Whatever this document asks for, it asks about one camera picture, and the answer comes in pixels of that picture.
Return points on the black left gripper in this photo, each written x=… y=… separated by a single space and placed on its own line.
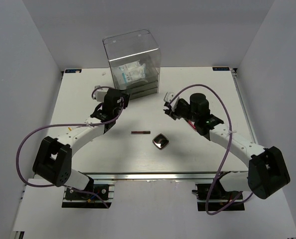
x=125 y=98

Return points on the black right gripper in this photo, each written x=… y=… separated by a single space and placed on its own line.
x=172 y=114

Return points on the red black lipstick pen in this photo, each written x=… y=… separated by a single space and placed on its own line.
x=191 y=124

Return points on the cotton pad packet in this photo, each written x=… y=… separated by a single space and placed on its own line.
x=133 y=66
x=129 y=76

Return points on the clear acrylic drawer organizer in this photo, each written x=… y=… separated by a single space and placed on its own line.
x=135 y=60

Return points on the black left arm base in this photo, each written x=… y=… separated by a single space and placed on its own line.
x=99 y=197

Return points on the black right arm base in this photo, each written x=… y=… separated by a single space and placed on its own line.
x=219 y=196

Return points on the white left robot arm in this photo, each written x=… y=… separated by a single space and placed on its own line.
x=54 y=158

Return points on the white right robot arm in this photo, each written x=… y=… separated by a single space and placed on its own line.
x=267 y=172

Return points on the dark lip gloss tube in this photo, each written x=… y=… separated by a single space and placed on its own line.
x=139 y=132

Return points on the blue label right corner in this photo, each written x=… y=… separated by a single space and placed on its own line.
x=221 y=69

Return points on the blue label corner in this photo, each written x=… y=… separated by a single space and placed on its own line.
x=72 y=71
x=221 y=69

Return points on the black square compact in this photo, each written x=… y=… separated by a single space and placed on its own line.
x=160 y=141

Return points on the blue label left corner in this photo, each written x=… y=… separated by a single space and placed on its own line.
x=72 y=71

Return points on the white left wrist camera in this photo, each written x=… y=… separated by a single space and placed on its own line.
x=99 y=93

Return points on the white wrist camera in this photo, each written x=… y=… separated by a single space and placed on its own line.
x=99 y=93
x=170 y=103

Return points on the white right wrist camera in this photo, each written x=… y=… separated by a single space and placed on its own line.
x=170 y=103

